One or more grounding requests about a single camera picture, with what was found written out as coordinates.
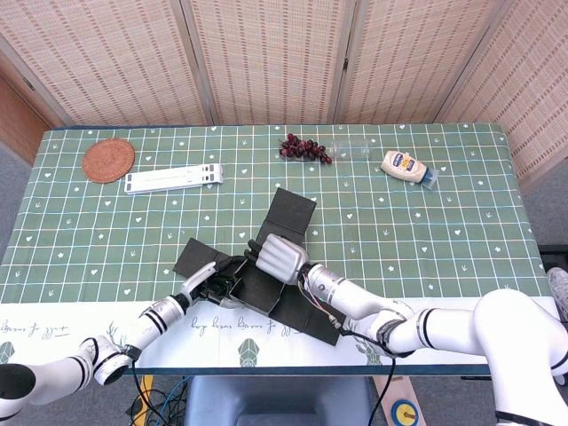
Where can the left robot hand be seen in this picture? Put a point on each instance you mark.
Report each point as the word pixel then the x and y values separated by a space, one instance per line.
pixel 199 279

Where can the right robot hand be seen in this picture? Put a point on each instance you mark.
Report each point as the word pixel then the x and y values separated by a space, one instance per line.
pixel 281 259

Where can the black cardboard box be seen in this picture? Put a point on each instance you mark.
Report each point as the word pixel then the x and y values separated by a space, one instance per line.
pixel 290 210

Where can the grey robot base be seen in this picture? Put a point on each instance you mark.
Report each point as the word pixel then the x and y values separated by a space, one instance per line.
pixel 275 404

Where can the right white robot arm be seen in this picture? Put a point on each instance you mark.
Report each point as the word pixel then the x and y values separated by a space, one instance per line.
pixel 501 328

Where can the white folding stand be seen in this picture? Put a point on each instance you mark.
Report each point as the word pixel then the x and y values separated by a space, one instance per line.
pixel 173 178

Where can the bunch of red grapes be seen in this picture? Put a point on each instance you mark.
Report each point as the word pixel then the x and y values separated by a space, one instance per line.
pixel 302 148

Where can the clear plastic cup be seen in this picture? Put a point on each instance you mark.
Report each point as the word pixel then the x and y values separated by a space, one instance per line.
pixel 350 149

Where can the green grid tablecloth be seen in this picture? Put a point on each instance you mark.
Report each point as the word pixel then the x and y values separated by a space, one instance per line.
pixel 421 235

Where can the round woven brown coaster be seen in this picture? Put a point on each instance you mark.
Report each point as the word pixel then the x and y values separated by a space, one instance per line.
pixel 108 160

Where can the mayonnaise squeeze bottle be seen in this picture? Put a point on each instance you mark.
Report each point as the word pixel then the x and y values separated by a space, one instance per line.
pixel 401 166

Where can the wooden board with yellow disc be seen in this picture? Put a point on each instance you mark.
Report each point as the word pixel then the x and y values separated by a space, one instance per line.
pixel 401 401

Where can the bamboo folding screen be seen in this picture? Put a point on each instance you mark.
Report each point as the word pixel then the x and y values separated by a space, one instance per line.
pixel 270 57

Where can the brown wooden door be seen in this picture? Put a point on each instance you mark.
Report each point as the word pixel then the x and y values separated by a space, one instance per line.
pixel 18 120

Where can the grey sneaker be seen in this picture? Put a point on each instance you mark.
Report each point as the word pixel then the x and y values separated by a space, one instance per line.
pixel 559 284

